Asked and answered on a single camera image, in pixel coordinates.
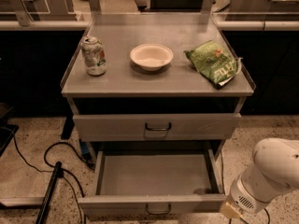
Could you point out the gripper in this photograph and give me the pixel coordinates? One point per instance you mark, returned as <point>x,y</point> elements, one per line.
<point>242,194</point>

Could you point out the grey drawer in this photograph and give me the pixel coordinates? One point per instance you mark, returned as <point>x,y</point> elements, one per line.
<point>145,127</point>
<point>155,184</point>

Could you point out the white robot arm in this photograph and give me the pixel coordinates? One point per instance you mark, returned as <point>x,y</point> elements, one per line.
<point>274,172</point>

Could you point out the grey top drawer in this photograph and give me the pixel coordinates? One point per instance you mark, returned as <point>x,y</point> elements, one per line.
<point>145,127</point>

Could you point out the grey drawer cabinet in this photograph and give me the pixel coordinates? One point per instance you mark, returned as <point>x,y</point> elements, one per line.
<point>125,88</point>

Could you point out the green chip bag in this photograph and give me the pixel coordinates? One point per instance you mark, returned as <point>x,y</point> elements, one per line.
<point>214,62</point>

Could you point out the white paper bowl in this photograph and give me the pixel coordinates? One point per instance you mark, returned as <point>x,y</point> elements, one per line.
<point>151,57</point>

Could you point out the black power strip bar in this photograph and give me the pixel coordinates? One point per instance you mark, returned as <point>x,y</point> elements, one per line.
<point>43,212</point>

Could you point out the crushed soda can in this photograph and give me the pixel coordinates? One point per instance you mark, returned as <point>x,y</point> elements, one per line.
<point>93,55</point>

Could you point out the white horizontal rail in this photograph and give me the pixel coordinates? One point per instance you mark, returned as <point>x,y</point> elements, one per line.
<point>223,25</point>

